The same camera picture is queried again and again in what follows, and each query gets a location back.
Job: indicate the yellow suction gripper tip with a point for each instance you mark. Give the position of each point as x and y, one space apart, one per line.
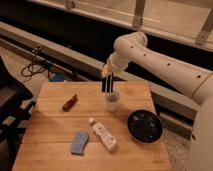
105 71

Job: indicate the black white striped eraser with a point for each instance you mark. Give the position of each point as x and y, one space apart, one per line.
107 84

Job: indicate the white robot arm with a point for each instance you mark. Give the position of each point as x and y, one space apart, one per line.
193 81

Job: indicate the translucent ceramic cup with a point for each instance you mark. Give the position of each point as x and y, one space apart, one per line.
111 101

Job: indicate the blue object on floor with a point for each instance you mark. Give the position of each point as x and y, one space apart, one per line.
58 78

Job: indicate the black bowl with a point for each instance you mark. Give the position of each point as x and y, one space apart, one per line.
144 126

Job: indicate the white tube bottle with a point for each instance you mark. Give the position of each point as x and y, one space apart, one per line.
107 139

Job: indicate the blue sponge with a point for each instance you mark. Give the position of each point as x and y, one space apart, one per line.
79 143

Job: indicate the black chair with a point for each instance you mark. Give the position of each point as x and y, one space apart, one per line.
12 94

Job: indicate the metal rail beam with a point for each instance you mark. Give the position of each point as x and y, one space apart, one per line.
22 42

